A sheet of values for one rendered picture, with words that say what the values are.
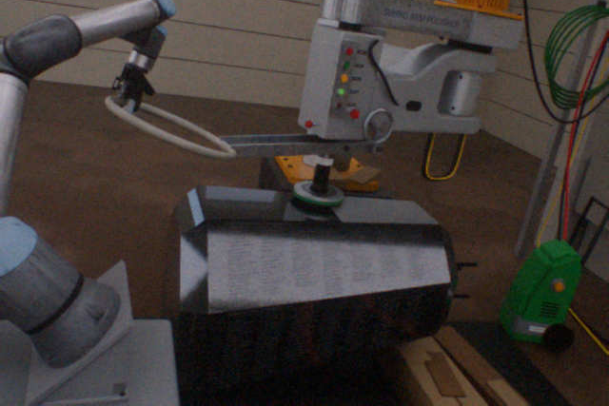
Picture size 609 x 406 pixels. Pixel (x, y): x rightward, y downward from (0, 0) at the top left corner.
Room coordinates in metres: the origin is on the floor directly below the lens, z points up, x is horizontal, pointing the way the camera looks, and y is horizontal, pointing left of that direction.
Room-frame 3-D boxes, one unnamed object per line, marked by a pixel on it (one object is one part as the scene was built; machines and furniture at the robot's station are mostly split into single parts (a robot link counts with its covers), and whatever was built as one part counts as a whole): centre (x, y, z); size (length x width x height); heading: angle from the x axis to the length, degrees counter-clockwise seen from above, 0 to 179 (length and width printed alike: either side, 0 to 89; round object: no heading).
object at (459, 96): (2.68, -0.61, 1.37); 0.19 x 0.19 x 0.20
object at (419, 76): (2.52, -0.39, 1.33); 0.74 x 0.23 x 0.49; 123
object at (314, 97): (2.36, -0.12, 1.34); 0.36 x 0.22 x 0.45; 123
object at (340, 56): (2.19, -0.06, 1.39); 0.08 x 0.03 x 0.28; 123
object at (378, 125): (2.29, -0.22, 1.22); 0.15 x 0.10 x 0.15; 123
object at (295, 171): (3.06, -0.08, 0.76); 0.49 x 0.49 x 0.05; 17
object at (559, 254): (3.02, -1.46, 0.43); 0.35 x 0.35 x 0.87; 2
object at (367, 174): (2.95, -0.29, 0.80); 0.20 x 0.10 x 0.05; 148
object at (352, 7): (2.51, -0.35, 1.64); 0.96 x 0.25 x 0.17; 123
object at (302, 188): (2.32, -0.06, 0.89); 0.21 x 0.21 x 0.01
